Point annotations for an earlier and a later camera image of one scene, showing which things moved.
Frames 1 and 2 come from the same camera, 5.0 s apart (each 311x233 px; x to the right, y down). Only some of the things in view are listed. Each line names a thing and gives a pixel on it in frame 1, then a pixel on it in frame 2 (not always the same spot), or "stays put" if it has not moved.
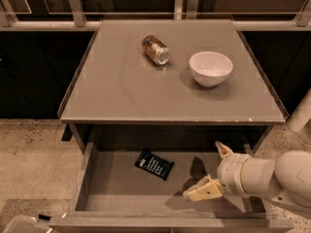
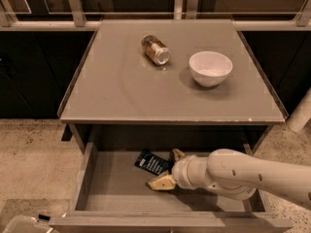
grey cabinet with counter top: (169, 82) stays put
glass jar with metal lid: (155, 49) stays put
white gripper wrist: (230, 172) -> (180, 172)
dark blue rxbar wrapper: (154, 164) stays put
